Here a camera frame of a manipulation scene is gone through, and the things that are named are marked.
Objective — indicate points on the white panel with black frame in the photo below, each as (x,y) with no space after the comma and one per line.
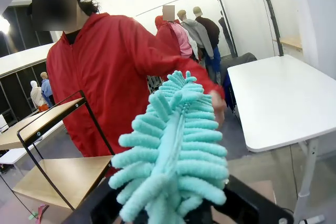
(241,11)

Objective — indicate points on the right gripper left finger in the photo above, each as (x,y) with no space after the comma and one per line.
(99,205)

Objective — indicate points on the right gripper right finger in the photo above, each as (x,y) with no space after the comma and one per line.
(252,208)

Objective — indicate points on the person's left forearm red sleeve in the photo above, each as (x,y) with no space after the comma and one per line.
(199,73)

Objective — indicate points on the person's left hand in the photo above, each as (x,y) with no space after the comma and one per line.
(220,111)

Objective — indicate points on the person in red jacket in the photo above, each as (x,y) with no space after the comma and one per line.
(105,77)

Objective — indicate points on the pink paper scrap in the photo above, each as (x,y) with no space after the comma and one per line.
(42,211)

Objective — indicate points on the black frame wooden two-tier shelf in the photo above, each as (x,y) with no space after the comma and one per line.
(65,176)

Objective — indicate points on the wooden top table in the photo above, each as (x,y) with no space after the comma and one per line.
(291,41)

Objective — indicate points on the blue shirt mannequin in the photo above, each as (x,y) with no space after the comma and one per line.
(46,89)

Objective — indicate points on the black chair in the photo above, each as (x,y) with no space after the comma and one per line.
(241,60)

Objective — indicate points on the teal chenille duster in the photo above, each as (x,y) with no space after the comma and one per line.
(170,142)

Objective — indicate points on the grey hoodie mannequin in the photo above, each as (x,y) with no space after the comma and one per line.
(195,32)

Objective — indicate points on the dark jacket mannequin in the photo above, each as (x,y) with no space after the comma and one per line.
(210,30)

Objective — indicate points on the small white table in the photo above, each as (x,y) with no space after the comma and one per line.
(13,155)

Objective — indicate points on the large white table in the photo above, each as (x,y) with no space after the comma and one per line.
(275,98)

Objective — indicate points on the thick black stand pole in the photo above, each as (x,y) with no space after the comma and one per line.
(272,19)

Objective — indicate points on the green paper scrap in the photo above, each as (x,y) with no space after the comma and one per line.
(32,216)

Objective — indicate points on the figure in red pink clothes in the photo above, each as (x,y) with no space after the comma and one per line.
(181,40)

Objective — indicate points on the white hooded mannequin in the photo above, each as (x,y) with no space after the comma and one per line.
(36,96)

